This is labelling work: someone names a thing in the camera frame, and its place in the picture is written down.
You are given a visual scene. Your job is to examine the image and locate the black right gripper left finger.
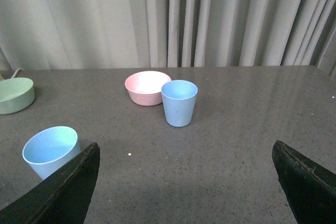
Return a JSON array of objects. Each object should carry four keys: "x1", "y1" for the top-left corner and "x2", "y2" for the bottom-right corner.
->
[{"x1": 1, "y1": 143, "x2": 100, "y2": 223}]

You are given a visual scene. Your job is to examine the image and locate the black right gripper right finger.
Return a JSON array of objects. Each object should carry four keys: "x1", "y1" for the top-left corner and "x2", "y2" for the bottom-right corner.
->
[{"x1": 272, "y1": 141, "x2": 335, "y2": 223}]

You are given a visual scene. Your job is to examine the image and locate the green bowl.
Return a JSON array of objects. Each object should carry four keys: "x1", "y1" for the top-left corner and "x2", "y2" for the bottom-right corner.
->
[{"x1": 1, "y1": 77, "x2": 35, "y2": 115}]

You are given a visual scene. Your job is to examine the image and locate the white cable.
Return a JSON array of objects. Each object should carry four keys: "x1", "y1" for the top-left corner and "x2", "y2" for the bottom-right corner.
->
[{"x1": 9, "y1": 68, "x2": 25, "y2": 79}]

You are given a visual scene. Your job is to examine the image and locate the grey curtain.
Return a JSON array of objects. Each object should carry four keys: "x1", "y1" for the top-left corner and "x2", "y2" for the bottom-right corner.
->
[{"x1": 1, "y1": 0, "x2": 335, "y2": 76}]

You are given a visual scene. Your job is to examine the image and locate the pink bowl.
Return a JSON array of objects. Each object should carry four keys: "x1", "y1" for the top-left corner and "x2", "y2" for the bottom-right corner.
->
[{"x1": 124, "y1": 70, "x2": 171, "y2": 106}]

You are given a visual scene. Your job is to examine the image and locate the light blue cup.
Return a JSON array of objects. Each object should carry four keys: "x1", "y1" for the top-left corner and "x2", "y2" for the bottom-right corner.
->
[
  {"x1": 22, "y1": 126, "x2": 80, "y2": 180},
  {"x1": 161, "y1": 80, "x2": 198, "y2": 127}
]

